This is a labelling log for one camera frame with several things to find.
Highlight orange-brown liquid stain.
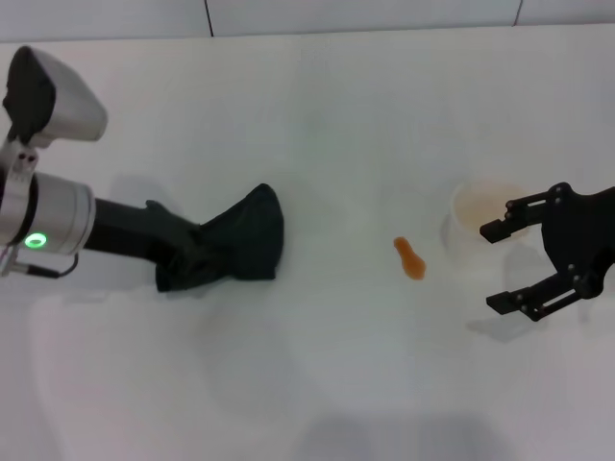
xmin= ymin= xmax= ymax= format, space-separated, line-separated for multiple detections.
xmin=393 ymin=236 xmax=429 ymax=281

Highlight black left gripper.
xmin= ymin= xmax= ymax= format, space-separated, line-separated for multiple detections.
xmin=85 ymin=196 xmax=202 ymax=266

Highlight dark cloth rag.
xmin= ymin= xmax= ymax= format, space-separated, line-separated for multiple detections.
xmin=143 ymin=182 xmax=286 ymax=296

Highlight left gripper cable with plugs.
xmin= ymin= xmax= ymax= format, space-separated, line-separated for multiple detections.
xmin=0 ymin=244 xmax=81 ymax=279

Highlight white paper cup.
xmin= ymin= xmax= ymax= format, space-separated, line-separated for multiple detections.
xmin=440 ymin=179 xmax=535 ymax=252

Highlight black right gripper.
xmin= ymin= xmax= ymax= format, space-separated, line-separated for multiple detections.
xmin=478 ymin=183 xmax=615 ymax=323

